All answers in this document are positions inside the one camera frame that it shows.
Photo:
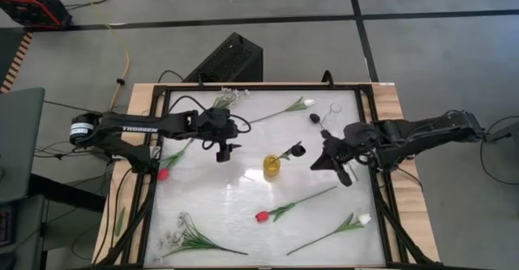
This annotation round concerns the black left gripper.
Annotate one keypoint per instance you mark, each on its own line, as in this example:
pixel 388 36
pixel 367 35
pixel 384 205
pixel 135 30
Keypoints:
pixel 219 126

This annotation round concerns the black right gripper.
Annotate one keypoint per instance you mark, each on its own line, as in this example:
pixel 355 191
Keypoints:
pixel 344 148

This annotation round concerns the long-stemmed black flower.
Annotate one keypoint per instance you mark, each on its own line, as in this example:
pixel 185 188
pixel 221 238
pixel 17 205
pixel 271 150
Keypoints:
pixel 314 118

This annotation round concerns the white blossom spray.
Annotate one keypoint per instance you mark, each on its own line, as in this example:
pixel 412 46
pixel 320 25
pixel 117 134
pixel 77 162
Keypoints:
pixel 227 99
pixel 194 241

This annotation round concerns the white artificial tulip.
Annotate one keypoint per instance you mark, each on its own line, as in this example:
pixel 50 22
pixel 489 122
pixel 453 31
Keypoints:
pixel 363 219
pixel 300 105

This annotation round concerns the red artificial tulip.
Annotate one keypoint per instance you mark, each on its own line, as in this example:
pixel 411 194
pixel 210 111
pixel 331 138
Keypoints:
pixel 163 174
pixel 262 216

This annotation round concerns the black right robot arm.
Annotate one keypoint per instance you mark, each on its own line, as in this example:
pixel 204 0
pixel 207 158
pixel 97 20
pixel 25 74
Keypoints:
pixel 425 130

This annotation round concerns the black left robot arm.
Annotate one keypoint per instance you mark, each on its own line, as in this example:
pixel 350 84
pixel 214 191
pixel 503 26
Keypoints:
pixel 138 129

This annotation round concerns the yellow glass vase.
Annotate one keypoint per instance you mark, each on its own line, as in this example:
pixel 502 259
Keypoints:
pixel 271 166

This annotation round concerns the clear glass vase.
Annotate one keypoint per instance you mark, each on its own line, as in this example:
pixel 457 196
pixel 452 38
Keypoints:
pixel 335 114

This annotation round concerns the short-stemmed black flower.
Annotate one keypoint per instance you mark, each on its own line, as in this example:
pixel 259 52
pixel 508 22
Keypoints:
pixel 298 150

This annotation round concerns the black perforated computer case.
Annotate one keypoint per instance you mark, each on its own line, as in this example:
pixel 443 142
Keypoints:
pixel 229 61

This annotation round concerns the loose green leaf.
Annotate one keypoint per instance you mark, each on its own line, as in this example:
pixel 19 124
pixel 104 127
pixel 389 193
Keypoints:
pixel 120 221

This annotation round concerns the grey floor stand foot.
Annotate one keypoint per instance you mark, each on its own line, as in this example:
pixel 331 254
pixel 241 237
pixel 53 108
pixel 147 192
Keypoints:
pixel 503 134

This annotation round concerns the grey monitor back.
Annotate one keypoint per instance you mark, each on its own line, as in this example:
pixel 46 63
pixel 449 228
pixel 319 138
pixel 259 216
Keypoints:
pixel 18 140

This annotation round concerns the black orange striped floor mat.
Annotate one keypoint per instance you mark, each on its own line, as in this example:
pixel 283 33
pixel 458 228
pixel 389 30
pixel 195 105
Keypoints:
pixel 16 61

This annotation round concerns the grey cabinet with keypad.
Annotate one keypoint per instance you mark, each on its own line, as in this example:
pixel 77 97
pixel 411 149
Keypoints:
pixel 16 237

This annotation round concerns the red and black machine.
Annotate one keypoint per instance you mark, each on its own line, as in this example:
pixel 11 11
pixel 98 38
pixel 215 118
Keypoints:
pixel 28 4

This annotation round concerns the black aluminium table frame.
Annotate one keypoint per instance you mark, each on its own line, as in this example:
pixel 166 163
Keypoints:
pixel 375 205

